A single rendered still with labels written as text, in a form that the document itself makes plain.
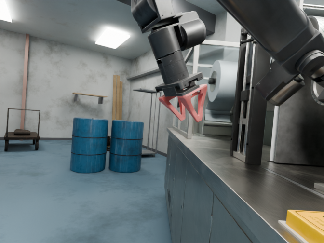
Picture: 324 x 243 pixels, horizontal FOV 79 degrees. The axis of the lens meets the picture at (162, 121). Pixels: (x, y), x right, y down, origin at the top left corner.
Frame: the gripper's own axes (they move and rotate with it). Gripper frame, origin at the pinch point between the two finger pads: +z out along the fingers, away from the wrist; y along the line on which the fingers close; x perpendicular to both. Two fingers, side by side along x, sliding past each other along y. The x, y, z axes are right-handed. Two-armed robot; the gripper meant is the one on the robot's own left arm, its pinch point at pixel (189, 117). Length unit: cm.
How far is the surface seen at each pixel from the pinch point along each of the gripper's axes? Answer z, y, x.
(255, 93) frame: 7.7, 6.2, -34.1
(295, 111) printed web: 21, 2, -48
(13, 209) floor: 67, 203, 94
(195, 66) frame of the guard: -2, 71, -69
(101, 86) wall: -6, 679, -168
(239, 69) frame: 0.6, 18.7, -45.7
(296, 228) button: 12.5, -23.3, 6.2
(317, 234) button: 10.7, -26.2, 7.0
